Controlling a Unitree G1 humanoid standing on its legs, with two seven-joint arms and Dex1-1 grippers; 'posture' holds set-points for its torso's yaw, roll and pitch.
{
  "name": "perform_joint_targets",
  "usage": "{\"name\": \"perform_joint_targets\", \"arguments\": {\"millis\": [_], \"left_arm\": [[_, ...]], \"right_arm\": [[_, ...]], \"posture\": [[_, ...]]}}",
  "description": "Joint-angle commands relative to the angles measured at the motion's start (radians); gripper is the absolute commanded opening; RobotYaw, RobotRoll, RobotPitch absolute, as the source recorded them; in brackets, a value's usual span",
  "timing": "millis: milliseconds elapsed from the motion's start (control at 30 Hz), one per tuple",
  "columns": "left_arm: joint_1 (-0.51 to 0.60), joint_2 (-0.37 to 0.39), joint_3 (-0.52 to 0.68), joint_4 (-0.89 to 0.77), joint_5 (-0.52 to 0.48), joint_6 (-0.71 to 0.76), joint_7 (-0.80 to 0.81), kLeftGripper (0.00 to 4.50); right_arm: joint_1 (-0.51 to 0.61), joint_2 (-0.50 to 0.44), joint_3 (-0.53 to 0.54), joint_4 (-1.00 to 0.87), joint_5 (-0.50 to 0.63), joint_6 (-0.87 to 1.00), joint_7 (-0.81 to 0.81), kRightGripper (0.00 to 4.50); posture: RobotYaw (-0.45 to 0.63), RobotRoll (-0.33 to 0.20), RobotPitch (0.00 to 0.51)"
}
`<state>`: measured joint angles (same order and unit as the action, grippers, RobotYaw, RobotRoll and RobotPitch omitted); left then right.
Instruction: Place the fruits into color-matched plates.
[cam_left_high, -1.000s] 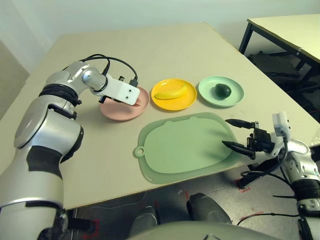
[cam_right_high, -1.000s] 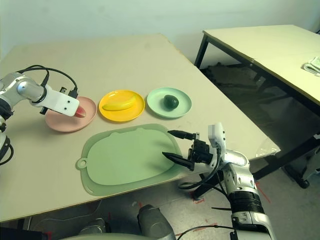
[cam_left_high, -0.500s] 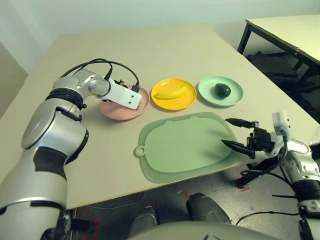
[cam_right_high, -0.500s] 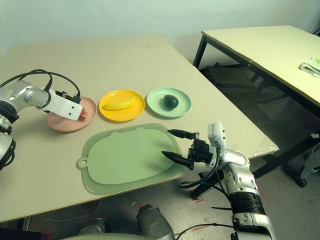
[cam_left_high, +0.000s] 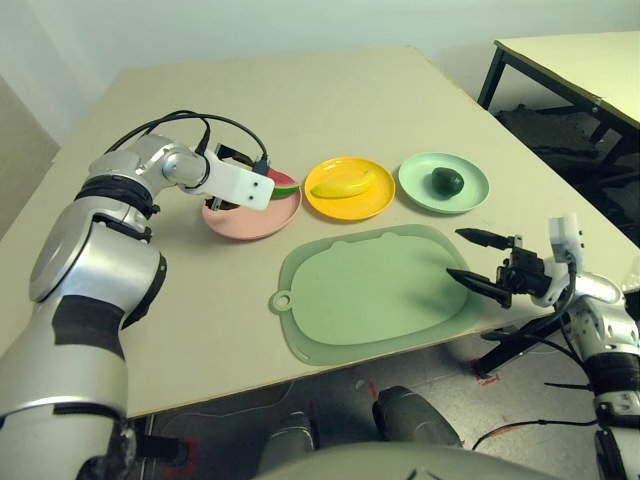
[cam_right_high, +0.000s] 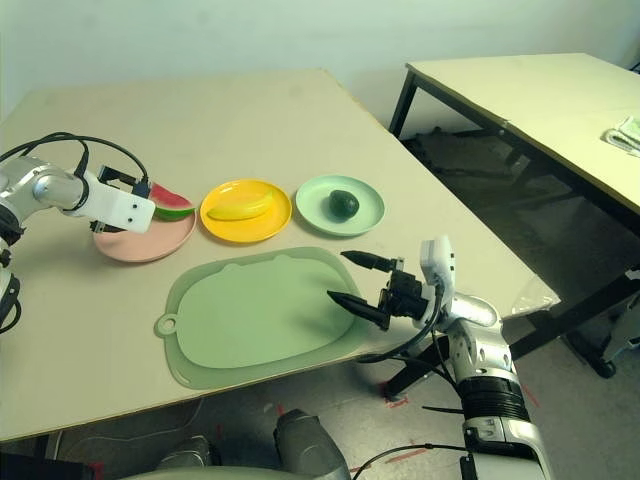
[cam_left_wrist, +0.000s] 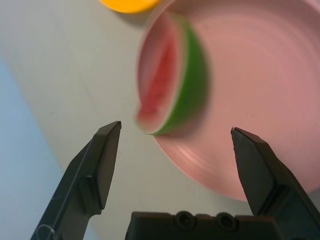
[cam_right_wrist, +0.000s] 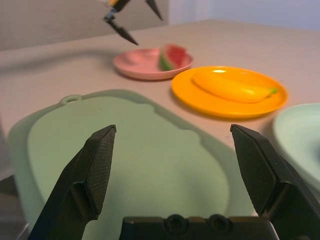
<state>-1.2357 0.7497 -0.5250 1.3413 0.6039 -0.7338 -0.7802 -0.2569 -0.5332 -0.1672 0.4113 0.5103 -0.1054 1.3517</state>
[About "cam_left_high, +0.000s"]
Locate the yellow banana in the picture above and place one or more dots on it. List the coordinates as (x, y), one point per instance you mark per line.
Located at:
(345, 189)

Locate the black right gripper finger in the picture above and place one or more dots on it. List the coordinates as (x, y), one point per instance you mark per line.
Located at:
(480, 285)
(482, 236)

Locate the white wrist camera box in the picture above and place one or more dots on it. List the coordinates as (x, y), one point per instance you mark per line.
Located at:
(565, 237)
(240, 185)

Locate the grey robot right leg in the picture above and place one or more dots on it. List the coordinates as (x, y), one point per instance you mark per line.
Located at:
(415, 415)

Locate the translucent green mat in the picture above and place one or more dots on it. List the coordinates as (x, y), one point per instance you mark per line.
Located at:
(350, 354)

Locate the grey robot torso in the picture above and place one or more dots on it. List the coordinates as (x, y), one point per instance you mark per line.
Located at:
(400, 465)

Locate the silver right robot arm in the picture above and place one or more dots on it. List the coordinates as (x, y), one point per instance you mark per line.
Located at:
(605, 320)

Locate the light green cutting board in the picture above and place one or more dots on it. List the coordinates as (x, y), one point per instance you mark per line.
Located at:
(375, 290)

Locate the pink round plate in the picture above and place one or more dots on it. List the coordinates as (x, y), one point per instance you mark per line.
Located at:
(260, 225)

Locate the orange round plate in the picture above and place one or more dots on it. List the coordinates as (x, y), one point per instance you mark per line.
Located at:
(350, 207)

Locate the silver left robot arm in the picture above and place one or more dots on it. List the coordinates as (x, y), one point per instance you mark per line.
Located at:
(100, 260)

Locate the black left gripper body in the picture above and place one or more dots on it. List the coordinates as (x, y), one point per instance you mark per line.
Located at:
(235, 152)

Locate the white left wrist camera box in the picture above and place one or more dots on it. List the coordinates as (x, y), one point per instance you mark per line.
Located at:
(240, 185)

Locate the grey robot leg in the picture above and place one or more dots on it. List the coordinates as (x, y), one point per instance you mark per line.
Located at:
(415, 415)
(290, 440)

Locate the light green round plate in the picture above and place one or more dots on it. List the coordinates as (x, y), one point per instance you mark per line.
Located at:
(415, 190)

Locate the grey robot left leg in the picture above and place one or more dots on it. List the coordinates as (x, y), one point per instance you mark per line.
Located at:
(290, 440)

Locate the dark green avocado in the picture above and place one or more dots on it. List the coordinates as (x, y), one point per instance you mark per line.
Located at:
(446, 181)

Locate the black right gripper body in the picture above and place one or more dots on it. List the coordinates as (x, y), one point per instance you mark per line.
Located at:
(525, 275)

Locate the red watermelon slice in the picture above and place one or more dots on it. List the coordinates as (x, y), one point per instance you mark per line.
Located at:
(285, 186)

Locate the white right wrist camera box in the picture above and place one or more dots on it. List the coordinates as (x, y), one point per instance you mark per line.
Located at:
(565, 237)

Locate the beige side table black frame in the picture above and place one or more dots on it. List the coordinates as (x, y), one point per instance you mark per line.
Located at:
(575, 60)

